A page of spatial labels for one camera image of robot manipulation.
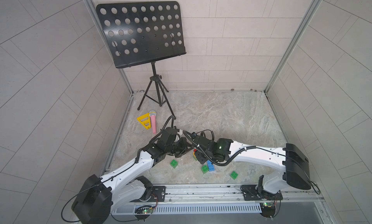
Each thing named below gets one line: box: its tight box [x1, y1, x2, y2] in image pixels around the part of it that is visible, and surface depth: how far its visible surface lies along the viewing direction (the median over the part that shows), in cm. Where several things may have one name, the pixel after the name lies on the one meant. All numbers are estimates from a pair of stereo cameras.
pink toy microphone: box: [149, 110, 157, 134], surface depth 101 cm
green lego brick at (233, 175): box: [229, 170, 239, 180], surface depth 79 cm
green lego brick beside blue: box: [201, 164, 209, 175], surface depth 79 cm
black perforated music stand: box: [95, 0, 187, 121], surface depth 70 cm
